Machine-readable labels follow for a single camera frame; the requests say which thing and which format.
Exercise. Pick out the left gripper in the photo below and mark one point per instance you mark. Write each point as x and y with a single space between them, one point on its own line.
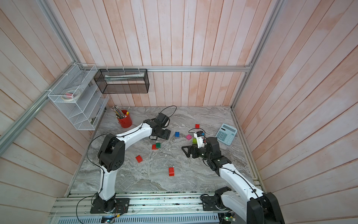
166 135

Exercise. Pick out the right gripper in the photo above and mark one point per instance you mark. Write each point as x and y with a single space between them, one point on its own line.
191 148

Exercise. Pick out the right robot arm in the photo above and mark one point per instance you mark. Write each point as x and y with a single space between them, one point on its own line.
252 204

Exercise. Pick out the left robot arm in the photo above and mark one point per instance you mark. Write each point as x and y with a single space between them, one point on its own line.
112 156

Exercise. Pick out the long red lego brick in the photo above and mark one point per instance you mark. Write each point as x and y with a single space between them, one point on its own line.
171 171

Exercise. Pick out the red pen cup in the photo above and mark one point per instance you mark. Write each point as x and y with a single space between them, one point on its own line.
126 121

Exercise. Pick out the grey calculator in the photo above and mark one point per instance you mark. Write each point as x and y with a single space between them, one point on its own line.
226 134

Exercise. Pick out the pens in cup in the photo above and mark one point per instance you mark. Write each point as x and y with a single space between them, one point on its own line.
119 113

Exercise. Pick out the black mesh basket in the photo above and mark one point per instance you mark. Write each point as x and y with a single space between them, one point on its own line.
119 81

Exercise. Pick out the tape roll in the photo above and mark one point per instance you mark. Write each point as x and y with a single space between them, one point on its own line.
71 95

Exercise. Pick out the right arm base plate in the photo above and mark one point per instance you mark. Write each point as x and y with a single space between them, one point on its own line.
212 203

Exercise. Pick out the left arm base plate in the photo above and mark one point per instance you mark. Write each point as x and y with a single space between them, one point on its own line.
113 205

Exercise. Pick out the white wire shelf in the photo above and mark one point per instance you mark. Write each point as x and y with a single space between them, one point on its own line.
84 113

